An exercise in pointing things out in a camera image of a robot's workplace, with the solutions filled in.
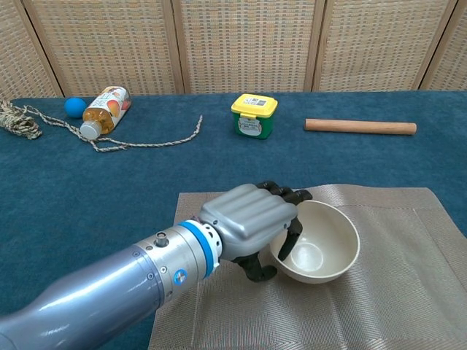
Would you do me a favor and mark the cream ceramic bowl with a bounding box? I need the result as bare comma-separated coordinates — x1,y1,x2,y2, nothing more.
269,199,361,285

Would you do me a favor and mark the woven bamboo folding screen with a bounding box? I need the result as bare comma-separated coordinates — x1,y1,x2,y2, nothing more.
0,0,467,99

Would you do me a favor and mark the yellow tape measure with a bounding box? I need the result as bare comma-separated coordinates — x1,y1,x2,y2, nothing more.
230,93,279,141

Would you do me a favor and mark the juice bottle with fruit label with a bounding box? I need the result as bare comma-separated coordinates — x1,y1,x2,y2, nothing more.
79,85,131,141

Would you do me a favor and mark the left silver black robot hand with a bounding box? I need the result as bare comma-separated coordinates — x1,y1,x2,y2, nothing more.
198,179,314,284

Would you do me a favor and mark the beige woven placemat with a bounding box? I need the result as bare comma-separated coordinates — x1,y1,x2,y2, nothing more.
147,184,467,350

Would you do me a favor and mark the braided beige rope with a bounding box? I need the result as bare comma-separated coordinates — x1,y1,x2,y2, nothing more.
0,100,204,153

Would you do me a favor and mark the blue carpet table cover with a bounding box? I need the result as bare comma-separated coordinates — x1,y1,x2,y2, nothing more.
0,90,467,350

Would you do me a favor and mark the wooden rolling pin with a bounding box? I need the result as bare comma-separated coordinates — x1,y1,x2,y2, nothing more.
304,118,418,136

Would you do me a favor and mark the small blue ball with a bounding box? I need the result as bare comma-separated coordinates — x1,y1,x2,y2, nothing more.
64,96,88,119

